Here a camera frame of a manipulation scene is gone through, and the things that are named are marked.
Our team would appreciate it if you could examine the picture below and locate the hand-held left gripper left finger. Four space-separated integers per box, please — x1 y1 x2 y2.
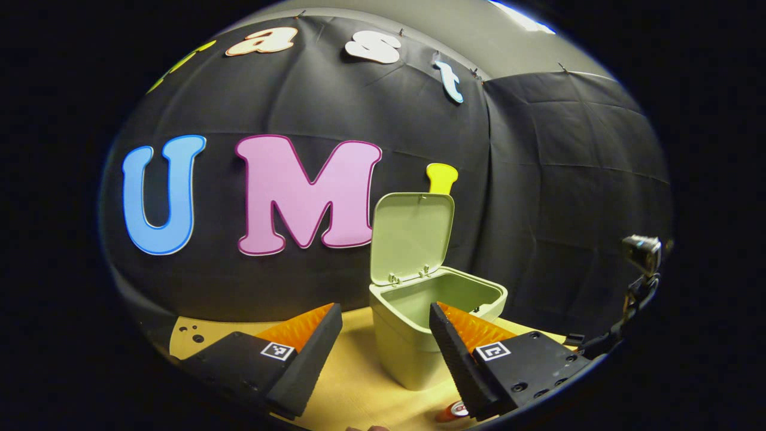
180 302 343 420

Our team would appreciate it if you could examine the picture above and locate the green desktop garbage bin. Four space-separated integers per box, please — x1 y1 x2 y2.
369 192 508 391

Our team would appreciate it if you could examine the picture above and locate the black backdrop cloth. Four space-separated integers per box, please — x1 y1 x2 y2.
99 12 674 354

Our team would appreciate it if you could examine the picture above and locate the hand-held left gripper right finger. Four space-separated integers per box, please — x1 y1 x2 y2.
428 302 599 421

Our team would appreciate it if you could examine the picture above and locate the wooden desktop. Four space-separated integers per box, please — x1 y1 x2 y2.
169 305 584 431

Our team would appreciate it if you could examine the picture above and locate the red pop can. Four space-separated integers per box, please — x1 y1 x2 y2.
435 401 470 423

